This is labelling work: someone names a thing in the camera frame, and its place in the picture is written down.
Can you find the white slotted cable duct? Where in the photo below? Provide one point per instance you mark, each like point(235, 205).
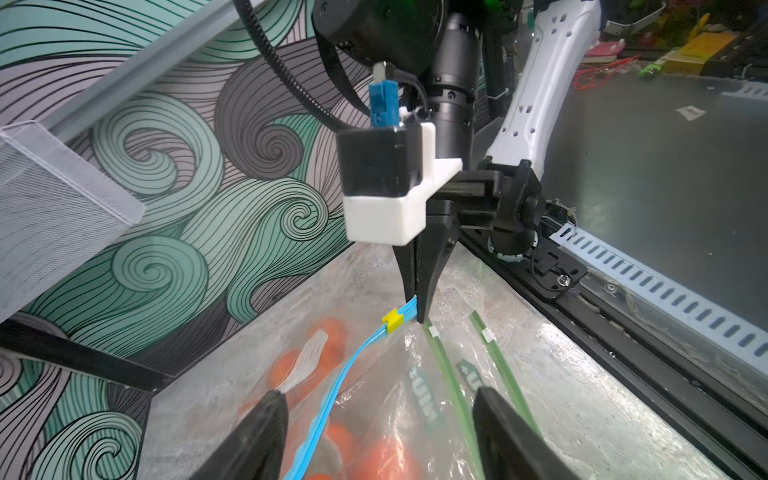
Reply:
point(730, 332)

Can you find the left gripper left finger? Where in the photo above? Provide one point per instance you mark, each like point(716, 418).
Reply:
point(254, 449)

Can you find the green-zip bag of oranges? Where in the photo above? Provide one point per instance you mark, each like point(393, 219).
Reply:
point(469, 358)

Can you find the clear acrylic wall holder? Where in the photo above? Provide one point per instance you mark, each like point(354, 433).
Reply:
point(57, 211)

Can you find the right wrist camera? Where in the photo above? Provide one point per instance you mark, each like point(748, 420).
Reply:
point(389, 170)

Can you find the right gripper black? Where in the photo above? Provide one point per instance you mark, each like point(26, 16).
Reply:
point(504, 198)

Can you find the blue-zip bag of oranges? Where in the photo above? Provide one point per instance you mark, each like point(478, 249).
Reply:
point(378, 401)

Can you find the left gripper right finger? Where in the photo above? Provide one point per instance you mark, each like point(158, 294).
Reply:
point(508, 447)

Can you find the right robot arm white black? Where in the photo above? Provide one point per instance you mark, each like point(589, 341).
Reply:
point(449, 147)

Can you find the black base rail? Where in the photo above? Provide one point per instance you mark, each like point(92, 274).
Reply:
point(707, 395)

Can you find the aluminium wall rail right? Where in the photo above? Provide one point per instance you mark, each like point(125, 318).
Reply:
point(141, 70)

